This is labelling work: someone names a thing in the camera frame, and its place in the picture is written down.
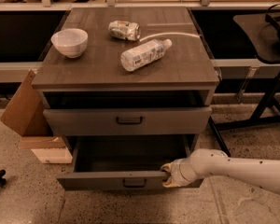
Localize clear plastic water bottle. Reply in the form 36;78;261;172
120;39;172;72

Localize white bowl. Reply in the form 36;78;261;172
50;28;88;58

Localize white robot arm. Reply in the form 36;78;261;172
161;148;280;195

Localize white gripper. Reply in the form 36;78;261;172
161;158;199;188

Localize grey drawer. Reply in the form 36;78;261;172
57;134;195;190
44;107;211;136

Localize black folding stand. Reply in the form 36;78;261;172
207;3;280;158

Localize crushed aluminium can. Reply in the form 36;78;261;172
108;21;141;41

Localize grey drawer cabinet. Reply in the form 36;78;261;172
31;6;221;161

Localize open cardboard box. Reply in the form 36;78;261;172
0;70;73;164

